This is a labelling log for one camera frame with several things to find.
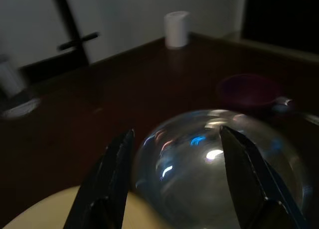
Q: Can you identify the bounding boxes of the pale yellow plate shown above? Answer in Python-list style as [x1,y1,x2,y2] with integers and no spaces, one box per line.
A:
[2,184,162,229]

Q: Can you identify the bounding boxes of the white paper roll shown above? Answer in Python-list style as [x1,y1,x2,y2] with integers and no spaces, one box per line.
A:
[163,10,191,48]

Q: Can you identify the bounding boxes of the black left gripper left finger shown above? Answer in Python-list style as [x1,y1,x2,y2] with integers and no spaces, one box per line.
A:
[63,128,136,229]

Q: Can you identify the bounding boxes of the clear glass bowl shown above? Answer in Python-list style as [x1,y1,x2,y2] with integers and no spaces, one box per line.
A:
[132,109,314,229]

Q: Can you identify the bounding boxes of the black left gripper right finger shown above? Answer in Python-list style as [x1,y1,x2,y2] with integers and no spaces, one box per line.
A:
[220,125,310,229]

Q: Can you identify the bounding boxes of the dark red bowl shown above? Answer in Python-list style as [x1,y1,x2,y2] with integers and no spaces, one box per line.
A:
[216,73,287,113]

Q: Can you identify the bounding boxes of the white saucer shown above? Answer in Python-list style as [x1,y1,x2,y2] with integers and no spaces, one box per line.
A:
[0,97,42,120]

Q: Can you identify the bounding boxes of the black cross-shaped stand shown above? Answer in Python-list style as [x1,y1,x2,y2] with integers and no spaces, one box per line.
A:
[49,0,100,65]

